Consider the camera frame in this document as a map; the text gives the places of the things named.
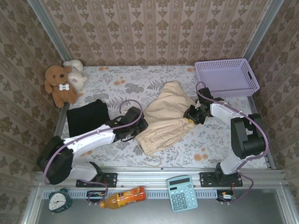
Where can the aluminium front frame rail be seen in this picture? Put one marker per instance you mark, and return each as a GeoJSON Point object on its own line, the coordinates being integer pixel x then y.
{"type": "Point", "coordinates": [144, 175]}

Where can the purple plastic basket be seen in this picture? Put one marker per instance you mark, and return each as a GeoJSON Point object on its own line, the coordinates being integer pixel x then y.
{"type": "Point", "coordinates": [224, 77]}

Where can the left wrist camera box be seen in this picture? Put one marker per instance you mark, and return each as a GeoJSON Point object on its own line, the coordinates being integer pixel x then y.
{"type": "Point", "coordinates": [133, 114]}

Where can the floral tablecloth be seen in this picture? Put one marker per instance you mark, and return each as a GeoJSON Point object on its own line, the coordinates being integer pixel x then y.
{"type": "Point", "coordinates": [130, 79]}

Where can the aluminium frame post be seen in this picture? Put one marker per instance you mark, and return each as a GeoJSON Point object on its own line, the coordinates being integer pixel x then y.
{"type": "Point", "coordinates": [50, 28]}
{"type": "Point", "coordinates": [259, 35]}

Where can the green alarm clock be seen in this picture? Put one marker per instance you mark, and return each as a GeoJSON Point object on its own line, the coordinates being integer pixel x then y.
{"type": "Point", "coordinates": [58, 201]}

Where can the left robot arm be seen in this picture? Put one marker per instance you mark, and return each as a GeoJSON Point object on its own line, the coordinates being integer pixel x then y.
{"type": "Point", "coordinates": [88, 140]}

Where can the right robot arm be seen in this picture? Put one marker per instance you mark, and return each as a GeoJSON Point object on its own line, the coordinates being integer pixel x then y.
{"type": "Point", "coordinates": [247, 144]}

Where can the white plush toy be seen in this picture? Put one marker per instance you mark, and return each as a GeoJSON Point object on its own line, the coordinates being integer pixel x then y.
{"type": "Point", "coordinates": [76, 78]}

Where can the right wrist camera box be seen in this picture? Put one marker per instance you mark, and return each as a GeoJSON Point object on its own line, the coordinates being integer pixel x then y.
{"type": "Point", "coordinates": [205, 94]}

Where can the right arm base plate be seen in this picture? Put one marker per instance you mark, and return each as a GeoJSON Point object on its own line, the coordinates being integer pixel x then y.
{"type": "Point", "coordinates": [205, 179]}

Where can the aluminium side rail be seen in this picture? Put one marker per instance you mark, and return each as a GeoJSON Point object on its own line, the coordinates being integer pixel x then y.
{"type": "Point", "coordinates": [59, 123]}
{"type": "Point", "coordinates": [255, 105]}

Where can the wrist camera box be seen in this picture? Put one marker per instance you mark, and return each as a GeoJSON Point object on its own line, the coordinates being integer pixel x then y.
{"type": "Point", "coordinates": [133, 114]}
{"type": "Point", "coordinates": [205, 94]}

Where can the beige shorts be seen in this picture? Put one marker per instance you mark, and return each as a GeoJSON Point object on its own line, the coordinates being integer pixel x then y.
{"type": "Point", "coordinates": [163, 116]}

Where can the black t-shirt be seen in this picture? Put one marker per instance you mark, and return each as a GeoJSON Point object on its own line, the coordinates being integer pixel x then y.
{"type": "Point", "coordinates": [87, 117]}

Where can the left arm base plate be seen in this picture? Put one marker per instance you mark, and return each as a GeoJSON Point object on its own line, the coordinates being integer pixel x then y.
{"type": "Point", "coordinates": [111, 179]}

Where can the teal calculator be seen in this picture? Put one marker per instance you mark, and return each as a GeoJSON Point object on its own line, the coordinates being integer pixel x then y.
{"type": "Point", "coordinates": [182, 194]}

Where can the brown plush dog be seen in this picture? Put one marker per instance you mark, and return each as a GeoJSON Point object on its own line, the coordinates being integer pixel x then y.
{"type": "Point", "coordinates": [59, 84]}

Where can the orange juice bottle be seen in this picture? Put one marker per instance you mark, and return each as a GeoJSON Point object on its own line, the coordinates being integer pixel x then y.
{"type": "Point", "coordinates": [127, 197]}

